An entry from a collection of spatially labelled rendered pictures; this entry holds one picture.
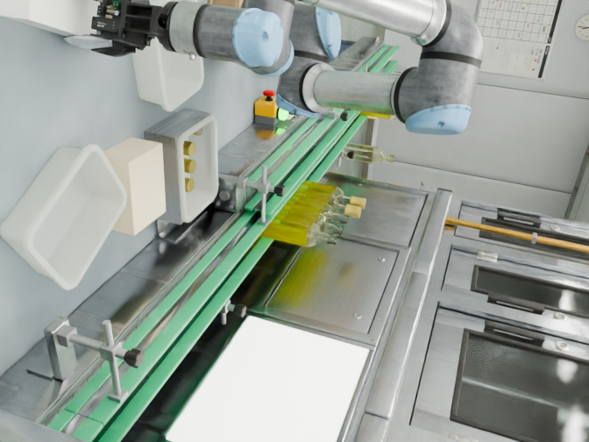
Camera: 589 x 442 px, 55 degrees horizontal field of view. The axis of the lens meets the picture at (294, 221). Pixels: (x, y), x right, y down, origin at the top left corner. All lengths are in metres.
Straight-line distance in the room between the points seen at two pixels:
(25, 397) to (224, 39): 0.67
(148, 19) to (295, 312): 0.86
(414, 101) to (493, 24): 6.15
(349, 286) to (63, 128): 0.86
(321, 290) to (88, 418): 0.74
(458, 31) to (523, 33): 6.16
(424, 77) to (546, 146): 6.57
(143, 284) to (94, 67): 0.46
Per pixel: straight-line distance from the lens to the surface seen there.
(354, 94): 1.26
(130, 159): 1.15
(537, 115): 7.53
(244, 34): 0.81
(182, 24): 0.86
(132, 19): 0.91
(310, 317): 1.46
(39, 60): 1.04
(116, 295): 1.25
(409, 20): 1.07
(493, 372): 1.49
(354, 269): 1.64
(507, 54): 7.32
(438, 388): 1.40
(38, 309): 1.15
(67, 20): 0.99
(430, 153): 7.77
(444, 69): 1.11
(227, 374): 1.30
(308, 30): 1.41
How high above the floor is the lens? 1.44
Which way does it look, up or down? 16 degrees down
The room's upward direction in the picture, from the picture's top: 103 degrees clockwise
